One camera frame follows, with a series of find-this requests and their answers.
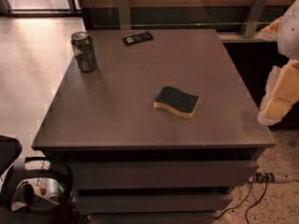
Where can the right metal shelf bracket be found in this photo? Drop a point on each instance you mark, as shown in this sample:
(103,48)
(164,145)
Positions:
(249,27)

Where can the crushed can in bin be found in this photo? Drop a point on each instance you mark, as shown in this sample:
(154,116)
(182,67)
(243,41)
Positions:
(51,188)

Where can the metal shelf bracket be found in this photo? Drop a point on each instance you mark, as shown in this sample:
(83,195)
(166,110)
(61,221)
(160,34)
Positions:
(124,14)
(249,27)

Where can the green soda can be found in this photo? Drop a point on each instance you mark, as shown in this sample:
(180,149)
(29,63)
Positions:
(82,46)

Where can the dark rxbar blueberry wrapper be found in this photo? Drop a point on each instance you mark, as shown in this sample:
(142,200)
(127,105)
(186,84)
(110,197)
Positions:
(133,39)

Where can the black chair part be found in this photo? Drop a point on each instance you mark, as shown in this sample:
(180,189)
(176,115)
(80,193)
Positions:
(10,150)

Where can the grey drawer cabinet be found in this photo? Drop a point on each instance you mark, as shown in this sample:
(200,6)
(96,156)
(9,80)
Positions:
(134,164)

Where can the green and yellow sponge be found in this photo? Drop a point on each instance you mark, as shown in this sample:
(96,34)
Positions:
(176,102)

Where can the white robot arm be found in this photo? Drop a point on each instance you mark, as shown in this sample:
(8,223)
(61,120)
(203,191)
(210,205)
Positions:
(288,33)

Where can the left metal shelf bracket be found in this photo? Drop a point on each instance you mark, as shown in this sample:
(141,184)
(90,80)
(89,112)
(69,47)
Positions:
(124,14)

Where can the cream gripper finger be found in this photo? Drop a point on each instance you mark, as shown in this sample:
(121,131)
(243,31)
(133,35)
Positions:
(281,93)
(270,32)

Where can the white power strip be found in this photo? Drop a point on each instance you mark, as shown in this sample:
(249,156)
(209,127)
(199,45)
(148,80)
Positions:
(270,178)

